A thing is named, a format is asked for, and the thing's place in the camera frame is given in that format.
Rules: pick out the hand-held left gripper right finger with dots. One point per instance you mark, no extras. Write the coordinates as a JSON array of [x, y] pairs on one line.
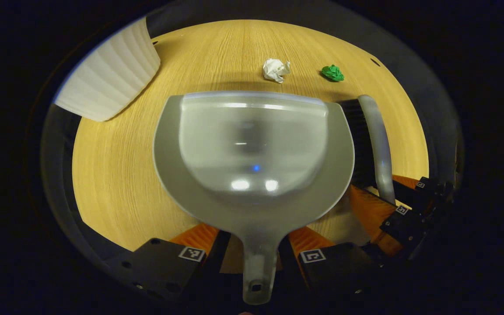
[[335, 267]]

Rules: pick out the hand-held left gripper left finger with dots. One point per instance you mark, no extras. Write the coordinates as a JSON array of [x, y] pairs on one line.
[[164, 264]]

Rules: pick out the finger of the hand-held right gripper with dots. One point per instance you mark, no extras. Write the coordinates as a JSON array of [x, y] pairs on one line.
[[418, 186], [403, 225]]

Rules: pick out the small white broom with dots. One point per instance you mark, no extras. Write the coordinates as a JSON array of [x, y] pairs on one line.
[[376, 140]]

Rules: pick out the green paper ball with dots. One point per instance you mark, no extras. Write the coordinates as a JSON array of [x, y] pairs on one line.
[[333, 73]]

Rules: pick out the grey plastic dustpan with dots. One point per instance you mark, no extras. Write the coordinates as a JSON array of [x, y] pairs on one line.
[[256, 144]]

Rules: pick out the white paper ball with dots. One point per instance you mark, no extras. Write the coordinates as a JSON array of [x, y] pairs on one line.
[[276, 70]]

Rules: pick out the white ribbed garbage bin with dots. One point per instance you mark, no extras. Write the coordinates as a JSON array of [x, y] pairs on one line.
[[112, 74]]

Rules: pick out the wooden desktop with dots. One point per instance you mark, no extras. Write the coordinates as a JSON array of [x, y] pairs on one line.
[[116, 175]]

